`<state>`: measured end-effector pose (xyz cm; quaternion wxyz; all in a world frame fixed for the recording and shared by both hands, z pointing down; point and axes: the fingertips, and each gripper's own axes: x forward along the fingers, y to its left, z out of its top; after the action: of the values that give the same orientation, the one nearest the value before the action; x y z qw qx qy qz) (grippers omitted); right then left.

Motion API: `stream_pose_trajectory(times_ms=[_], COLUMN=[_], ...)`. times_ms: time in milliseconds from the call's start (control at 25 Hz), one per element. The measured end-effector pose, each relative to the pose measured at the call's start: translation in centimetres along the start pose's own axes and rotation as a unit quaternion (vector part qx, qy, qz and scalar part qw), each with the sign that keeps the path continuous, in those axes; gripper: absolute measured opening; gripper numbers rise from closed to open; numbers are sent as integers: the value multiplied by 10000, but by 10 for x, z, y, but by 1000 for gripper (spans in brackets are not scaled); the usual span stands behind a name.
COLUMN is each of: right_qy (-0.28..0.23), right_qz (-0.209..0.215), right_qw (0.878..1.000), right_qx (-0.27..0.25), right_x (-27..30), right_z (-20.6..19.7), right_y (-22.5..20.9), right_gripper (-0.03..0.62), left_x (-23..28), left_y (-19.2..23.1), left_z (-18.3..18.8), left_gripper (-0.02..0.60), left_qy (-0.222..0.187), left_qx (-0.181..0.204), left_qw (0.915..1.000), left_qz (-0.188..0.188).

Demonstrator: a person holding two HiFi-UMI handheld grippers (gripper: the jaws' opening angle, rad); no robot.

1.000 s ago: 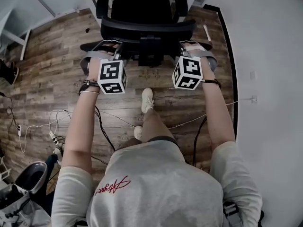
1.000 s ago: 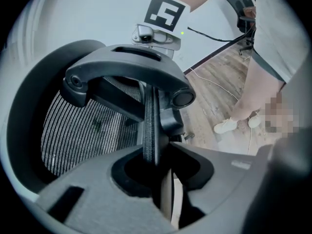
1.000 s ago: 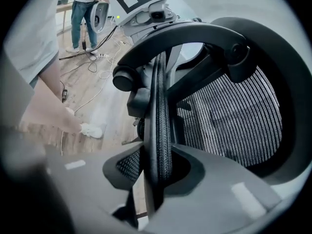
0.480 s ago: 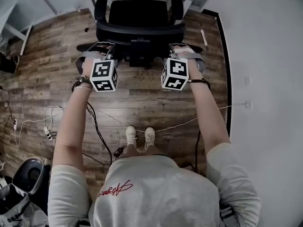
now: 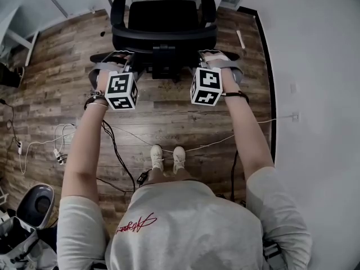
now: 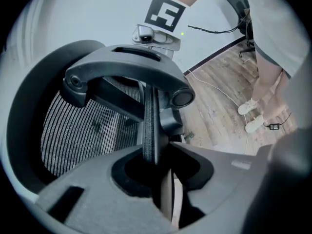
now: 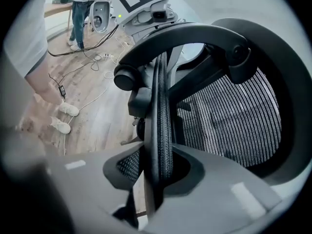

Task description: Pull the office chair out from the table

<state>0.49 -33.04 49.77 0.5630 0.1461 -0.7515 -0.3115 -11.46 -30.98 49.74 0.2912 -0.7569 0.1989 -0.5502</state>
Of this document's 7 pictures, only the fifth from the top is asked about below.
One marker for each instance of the person's left white shoe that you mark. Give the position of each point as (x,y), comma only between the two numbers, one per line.
(157,157)

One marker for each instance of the black wrist band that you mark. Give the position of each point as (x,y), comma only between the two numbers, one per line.
(239,95)

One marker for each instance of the person's legs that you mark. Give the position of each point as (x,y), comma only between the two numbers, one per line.
(168,177)

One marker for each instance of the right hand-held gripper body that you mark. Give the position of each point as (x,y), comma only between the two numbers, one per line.
(206,86)

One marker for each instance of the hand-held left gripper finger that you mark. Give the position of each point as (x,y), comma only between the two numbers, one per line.
(121,57)

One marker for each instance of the black bag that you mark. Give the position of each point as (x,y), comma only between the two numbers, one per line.
(9,76)

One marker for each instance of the white power strip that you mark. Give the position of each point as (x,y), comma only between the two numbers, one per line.
(19,147)
(58,155)

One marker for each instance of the grey round appliance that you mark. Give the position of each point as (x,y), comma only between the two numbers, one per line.
(36,204)

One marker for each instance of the person's right white shoe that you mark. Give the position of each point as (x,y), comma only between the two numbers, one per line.
(179,158)

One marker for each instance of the person's left forearm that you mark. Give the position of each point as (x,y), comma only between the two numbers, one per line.
(84,150)

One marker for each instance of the person's right forearm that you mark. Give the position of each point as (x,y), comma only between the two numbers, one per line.
(247,139)

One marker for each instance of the white metal frame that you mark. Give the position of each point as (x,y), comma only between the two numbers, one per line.
(19,39)

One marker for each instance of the white t-shirt red script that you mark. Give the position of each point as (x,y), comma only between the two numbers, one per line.
(182,224)

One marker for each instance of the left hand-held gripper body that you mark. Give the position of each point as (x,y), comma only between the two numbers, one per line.
(121,90)

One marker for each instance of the person's white shoe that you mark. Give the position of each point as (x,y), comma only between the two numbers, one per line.
(179,158)
(157,157)

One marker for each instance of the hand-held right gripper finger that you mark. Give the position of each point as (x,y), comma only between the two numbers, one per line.
(213,56)

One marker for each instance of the white wall socket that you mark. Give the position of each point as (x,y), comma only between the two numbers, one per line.
(296,116)

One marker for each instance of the black office chair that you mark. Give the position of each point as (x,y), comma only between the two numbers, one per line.
(163,15)

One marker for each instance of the grey white backpack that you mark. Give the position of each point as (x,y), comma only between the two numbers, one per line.
(19,243)

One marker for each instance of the white flat strip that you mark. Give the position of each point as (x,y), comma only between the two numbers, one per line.
(240,39)

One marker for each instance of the black power adapter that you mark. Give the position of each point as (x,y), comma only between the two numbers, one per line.
(143,177)

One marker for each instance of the black baseboard strip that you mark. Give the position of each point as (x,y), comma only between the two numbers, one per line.
(267,66)

